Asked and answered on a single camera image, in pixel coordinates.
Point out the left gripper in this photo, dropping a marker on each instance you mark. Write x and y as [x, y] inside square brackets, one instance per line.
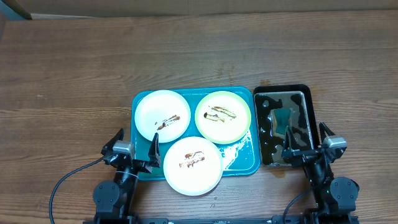
[153, 155]

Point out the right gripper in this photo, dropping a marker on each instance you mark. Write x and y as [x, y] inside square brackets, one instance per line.
[303, 155]

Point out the yellow green sponge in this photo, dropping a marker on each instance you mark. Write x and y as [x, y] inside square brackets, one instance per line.
[281, 119]

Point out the white plate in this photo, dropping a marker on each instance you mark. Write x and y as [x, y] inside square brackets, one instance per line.
[163, 112]
[193, 166]

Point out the white plate front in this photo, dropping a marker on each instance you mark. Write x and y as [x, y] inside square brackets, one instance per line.
[193, 166]

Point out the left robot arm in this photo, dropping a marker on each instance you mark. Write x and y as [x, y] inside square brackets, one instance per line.
[113, 198]

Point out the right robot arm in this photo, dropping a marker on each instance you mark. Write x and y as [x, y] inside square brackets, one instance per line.
[335, 197]

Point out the black water tray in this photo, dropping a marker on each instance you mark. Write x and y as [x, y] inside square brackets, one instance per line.
[296, 98]

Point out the teal plastic tray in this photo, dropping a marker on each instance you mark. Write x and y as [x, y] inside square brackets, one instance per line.
[239, 158]

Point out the green rimmed plate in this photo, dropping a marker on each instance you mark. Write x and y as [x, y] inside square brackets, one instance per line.
[222, 117]

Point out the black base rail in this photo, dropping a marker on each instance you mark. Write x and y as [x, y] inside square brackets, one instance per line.
[276, 219]

